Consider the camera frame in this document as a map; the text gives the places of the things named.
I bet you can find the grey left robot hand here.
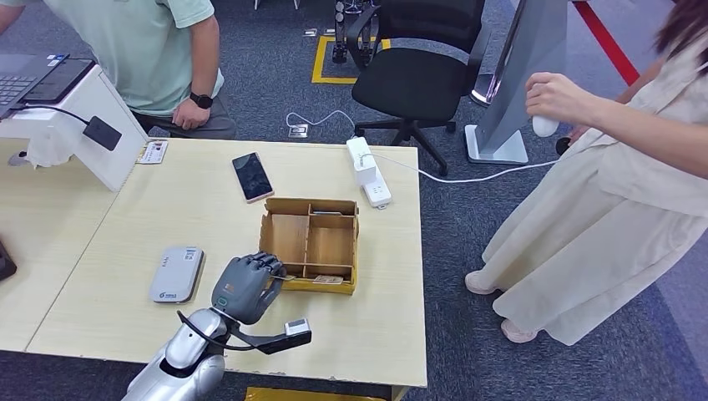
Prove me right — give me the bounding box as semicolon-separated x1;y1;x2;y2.
210;251;289;327

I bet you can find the person's hand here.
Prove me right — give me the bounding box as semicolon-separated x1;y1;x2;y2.
523;72;595;127
171;98;211;131

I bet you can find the white handheld controller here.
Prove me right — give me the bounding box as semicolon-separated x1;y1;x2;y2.
532;113;561;139

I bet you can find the white ID card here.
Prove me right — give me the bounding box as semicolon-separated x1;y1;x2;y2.
137;140;169;165

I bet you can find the person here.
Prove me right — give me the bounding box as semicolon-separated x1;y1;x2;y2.
464;0;708;347
0;0;238;140

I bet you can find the grey kiosk stand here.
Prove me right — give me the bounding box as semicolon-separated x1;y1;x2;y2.
464;0;571;165

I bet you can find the red floor tape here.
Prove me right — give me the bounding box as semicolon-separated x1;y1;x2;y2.
572;0;641;85

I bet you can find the black smartphone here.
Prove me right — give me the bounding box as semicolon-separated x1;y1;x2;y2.
231;152;275;205

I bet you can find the black power adapter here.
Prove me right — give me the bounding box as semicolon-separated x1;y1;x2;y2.
83;115;124;152

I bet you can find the wooden divided box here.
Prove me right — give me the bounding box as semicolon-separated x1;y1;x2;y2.
258;197;361;296

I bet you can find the yellow board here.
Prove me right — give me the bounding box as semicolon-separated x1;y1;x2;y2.
245;387;388;401

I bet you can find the yellow floor tape square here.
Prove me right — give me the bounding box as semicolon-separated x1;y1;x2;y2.
311;33;392;84

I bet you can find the black office chair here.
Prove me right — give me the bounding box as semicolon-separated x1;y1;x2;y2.
345;0;493;177

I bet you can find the crumpled white tissue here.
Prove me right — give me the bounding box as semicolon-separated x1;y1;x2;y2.
22;134;76;170

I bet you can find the white power strip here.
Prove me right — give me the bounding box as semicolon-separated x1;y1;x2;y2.
346;136;393;210

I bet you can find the white plug-in charger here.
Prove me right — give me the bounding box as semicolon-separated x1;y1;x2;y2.
353;154;379;187

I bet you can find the black metal stand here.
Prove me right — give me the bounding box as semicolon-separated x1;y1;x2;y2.
331;0;382;63

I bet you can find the grey laptop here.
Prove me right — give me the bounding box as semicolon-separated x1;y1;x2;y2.
0;53;68;120

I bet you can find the pale shoe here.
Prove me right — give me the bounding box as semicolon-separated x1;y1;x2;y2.
464;269;507;296
500;319;539;345

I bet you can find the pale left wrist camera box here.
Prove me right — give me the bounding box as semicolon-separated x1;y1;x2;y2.
229;317;313;357

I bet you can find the white charger cable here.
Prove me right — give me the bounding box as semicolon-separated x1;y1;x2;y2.
362;149;559;185

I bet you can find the white power strip cable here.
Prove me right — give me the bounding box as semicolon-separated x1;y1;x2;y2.
285;109;358;140

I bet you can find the black adapter cable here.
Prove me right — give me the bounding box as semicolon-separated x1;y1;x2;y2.
11;104;91;126

